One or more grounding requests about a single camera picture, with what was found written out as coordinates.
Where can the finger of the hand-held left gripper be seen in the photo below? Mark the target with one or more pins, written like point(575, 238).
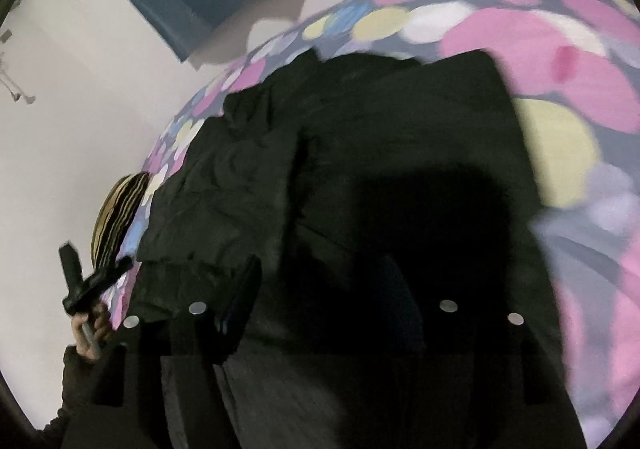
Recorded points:
point(112, 274)
point(70, 264)

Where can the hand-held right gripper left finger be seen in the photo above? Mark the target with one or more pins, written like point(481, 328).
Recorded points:
point(239, 296)

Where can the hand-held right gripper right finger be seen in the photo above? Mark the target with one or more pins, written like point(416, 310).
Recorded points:
point(397, 299)

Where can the black jacket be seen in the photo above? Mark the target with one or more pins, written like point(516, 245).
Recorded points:
point(360, 129)

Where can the person's left forearm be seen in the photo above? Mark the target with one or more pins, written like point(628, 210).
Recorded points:
point(82, 389)

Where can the person's left hand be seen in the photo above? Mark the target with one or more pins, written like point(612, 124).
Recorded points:
point(95, 336)

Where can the striped yellow black pillow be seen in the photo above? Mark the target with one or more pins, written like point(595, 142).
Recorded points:
point(115, 214)

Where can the polka dot bed sheet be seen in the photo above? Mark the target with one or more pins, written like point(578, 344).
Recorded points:
point(525, 44)

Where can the small wall fixture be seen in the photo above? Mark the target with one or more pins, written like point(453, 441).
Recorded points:
point(15, 89)

